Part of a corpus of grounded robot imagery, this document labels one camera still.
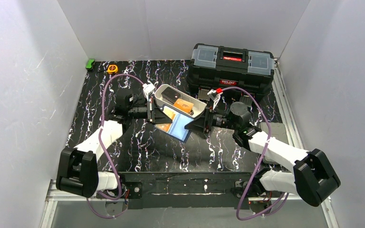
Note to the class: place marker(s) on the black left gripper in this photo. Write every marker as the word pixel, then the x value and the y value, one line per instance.
pixel 150 111

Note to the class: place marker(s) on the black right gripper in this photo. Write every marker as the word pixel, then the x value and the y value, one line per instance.
pixel 207 121

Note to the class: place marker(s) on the gold credit card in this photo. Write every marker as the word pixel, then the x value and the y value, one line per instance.
pixel 167 123

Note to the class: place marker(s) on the white oblong plastic tray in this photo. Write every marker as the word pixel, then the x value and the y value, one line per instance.
pixel 198 107

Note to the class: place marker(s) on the blue leather card holder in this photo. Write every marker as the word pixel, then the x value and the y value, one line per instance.
pixel 175 129

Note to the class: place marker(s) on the orange card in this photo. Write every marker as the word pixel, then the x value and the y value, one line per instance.
pixel 184 105

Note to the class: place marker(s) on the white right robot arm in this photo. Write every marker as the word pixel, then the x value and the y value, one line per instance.
pixel 309 174

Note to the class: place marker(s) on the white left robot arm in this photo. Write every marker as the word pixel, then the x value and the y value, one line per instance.
pixel 78 169

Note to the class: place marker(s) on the black card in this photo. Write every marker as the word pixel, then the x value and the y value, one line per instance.
pixel 171 95

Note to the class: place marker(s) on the black plastic toolbox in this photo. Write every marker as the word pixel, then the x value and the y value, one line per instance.
pixel 213 67

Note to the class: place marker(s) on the yellow tape measure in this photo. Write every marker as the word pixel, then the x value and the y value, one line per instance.
pixel 112 69

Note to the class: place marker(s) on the black marbled table mat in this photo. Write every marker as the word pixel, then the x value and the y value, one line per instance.
pixel 144 148

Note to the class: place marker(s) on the green small object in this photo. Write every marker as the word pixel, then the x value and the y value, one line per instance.
pixel 90 64

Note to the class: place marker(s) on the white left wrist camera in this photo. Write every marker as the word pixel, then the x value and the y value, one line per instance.
pixel 148 89

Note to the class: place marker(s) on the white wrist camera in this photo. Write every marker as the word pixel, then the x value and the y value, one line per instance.
pixel 148 89
pixel 215 96

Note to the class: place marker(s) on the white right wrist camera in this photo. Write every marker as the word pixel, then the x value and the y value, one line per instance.
pixel 215 96

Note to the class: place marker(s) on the aluminium frame rail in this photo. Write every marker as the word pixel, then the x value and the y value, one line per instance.
pixel 199 189

